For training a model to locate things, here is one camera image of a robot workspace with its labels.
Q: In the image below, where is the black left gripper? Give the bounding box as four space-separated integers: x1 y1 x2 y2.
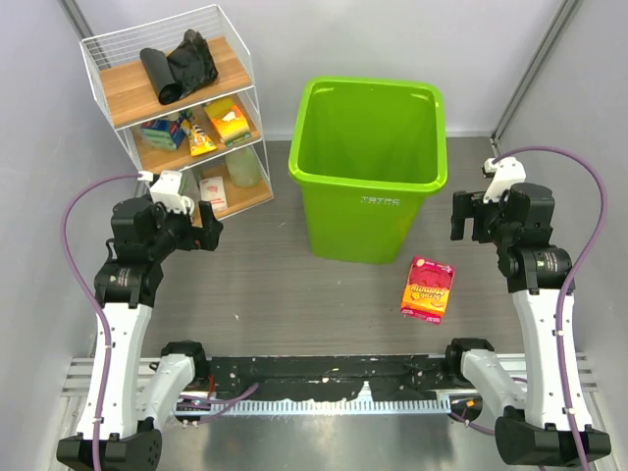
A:
146 194 222 260

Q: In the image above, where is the green plastic trash bin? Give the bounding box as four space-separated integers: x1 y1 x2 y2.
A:
288 77 447 264

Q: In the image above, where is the black trash bag roll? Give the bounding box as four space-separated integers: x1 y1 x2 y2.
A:
139 48 183 105

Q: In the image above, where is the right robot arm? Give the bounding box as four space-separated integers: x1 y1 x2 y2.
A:
443 183 611 467

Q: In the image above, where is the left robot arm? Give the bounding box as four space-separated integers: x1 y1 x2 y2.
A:
56 195 223 470

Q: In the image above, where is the white red small box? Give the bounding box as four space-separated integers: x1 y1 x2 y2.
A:
199 177 228 212

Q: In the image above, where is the translucent green bottle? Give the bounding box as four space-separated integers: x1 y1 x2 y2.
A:
225 147 261 188

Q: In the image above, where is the pink orange sponge package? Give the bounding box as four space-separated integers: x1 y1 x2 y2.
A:
400 256 455 325

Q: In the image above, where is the yellow snack bag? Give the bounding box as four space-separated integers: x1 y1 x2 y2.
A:
182 112 217 157

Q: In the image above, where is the blue green sponge pack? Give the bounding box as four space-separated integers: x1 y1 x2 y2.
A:
139 119 186 151

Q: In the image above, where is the yellow orange sponge pack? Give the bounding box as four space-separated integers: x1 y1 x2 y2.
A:
203 97 250 145

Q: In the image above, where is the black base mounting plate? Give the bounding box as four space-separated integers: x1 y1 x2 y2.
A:
184 354 472 402

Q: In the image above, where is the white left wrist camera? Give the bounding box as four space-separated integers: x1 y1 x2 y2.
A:
138 170 200 217

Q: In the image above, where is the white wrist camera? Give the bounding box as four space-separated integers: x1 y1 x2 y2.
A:
482 157 526 204
138 170 200 217

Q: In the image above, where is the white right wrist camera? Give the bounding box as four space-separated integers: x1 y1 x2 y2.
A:
482 157 526 204

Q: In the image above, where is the white wire shelf rack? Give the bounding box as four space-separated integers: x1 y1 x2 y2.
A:
79 4 274 237

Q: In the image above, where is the grey slotted cable duct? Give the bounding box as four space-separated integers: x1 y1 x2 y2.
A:
226 395 450 417

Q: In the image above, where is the aluminium frame rail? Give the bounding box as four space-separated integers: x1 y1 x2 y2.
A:
62 358 159 397

